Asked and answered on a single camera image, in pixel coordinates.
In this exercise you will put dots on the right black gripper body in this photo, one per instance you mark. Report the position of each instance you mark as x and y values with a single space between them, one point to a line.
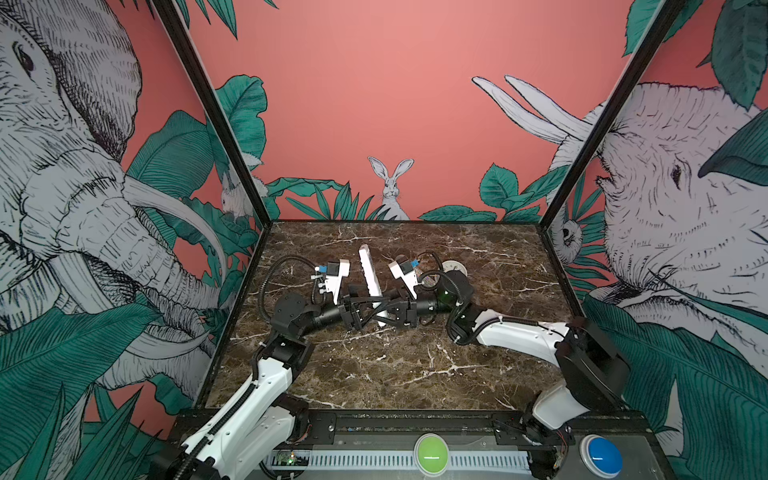
432 307

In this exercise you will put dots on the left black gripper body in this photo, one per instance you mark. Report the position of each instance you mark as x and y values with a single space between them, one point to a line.
339 315

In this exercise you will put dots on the white remote control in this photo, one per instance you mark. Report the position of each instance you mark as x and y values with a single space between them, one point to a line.
366 261

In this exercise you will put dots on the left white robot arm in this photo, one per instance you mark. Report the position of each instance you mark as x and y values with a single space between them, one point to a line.
261 415

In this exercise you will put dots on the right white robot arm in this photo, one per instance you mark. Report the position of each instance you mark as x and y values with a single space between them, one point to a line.
594 372

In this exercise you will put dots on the white alarm clock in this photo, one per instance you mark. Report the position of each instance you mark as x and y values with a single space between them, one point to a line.
455 269

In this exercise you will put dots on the green push button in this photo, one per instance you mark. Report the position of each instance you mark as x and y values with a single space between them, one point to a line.
431 455

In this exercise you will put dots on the blue push button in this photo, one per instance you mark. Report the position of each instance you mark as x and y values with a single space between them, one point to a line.
600 456

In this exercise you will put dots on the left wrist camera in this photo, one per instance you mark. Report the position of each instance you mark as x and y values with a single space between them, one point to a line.
329 277

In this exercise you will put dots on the black front rail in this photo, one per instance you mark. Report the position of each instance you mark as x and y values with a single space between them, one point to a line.
329 427

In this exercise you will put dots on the white vented cable duct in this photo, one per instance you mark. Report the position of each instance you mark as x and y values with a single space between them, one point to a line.
509 462

